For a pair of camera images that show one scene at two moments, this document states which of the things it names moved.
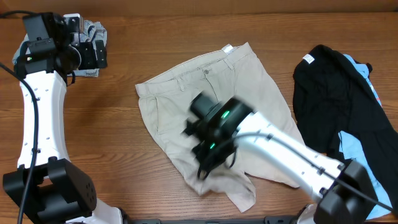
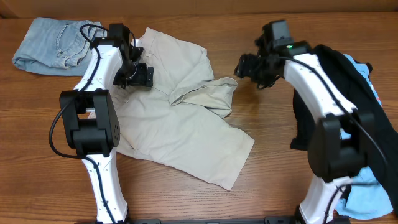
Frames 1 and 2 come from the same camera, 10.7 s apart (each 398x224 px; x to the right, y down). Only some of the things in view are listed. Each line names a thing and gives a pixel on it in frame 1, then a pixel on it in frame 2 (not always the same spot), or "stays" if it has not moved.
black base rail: [267, 220] stays
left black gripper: [94, 55] to [142, 76]
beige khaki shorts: [237, 73] to [182, 119]
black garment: [333, 94] stays
